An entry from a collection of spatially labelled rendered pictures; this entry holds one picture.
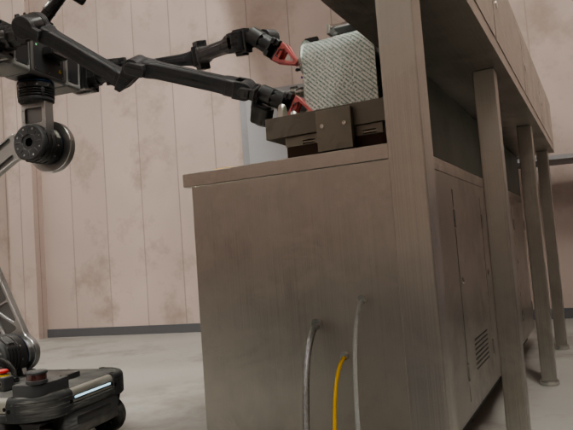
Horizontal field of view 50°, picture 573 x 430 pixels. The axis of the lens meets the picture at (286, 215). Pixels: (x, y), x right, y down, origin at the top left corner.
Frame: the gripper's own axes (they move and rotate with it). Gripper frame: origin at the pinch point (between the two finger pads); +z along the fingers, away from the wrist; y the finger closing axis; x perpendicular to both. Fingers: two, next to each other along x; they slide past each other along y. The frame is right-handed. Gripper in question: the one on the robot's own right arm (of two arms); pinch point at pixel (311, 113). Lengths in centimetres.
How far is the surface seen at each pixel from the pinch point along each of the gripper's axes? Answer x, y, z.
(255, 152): -52, -310, -195
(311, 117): -0.8, 20.0, 10.4
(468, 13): 33, 35, 44
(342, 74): 14.2, 0.3, 4.6
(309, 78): 9.5, 0.2, -5.4
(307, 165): -12.6, 26.0, 17.6
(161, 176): -110, -297, -275
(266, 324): -56, 26, 25
